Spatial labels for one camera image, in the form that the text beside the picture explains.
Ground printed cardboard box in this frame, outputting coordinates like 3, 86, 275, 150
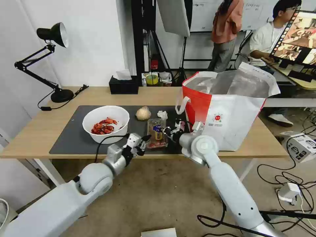
281, 132, 316, 164

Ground red crayfish shells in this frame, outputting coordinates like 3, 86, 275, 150
91, 117, 125, 135

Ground black metal rack post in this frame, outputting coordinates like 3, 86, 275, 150
131, 0, 157, 77

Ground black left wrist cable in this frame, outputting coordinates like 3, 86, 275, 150
95, 133, 130, 165

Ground black tissue box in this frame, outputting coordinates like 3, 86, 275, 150
109, 75, 140, 95

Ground black light stand tripod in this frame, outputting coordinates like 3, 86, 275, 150
172, 36, 189, 86

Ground white round bowl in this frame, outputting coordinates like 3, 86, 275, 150
82, 105, 130, 144

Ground wooden side desk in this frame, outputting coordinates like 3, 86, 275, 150
261, 57, 316, 108

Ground yellow green tape roll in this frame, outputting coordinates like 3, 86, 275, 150
145, 75, 160, 86

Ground seated person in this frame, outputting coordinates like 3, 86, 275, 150
249, 0, 303, 128

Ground black desk lamp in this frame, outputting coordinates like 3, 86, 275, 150
14, 22, 74, 103

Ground white tissue sheet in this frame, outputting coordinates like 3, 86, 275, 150
115, 69, 133, 81

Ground computer monitor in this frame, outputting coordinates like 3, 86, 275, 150
269, 9, 316, 66

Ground white softbox light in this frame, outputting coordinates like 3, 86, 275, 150
157, 0, 191, 38

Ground crumpled brown paper ball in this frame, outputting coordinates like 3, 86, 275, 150
135, 106, 152, 121

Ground black lamp power cable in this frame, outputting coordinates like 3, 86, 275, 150
37, 84, 89, 112

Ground dark grey desk mat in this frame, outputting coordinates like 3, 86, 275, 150
49, 105, 196, 155

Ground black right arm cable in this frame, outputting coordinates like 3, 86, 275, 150
197, 196, 275, 237

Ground whiteboard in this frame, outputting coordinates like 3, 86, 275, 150
191, 0, 275, 33

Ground white and red takeout bag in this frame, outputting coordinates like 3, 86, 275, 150
175, 62, 281, 152

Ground clear plastic bag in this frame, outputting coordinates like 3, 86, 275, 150
159, 71, 172, 83

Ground standing person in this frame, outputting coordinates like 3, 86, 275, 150
207, 0, 245, 73

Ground clear plastic food box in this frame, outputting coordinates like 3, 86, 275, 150
146, 118, 169, 149

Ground white table leg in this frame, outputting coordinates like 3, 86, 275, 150
33, 158, 67, 189
239, 158, 258, 184

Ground pale robot front shell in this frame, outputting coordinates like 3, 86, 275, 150
141, 227, 177, 237

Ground small white carton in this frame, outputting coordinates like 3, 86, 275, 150
141, 72, 158, 87

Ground white power adapter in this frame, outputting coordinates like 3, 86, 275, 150
277, 182, 303, 205

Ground black floor cable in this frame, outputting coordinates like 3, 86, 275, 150
259, 208, 316, 222
256, 153, 316, 191

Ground white round bin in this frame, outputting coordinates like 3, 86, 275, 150
0, 198, 10, 229

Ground black office chair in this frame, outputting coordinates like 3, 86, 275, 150
234, 29, 254, 70

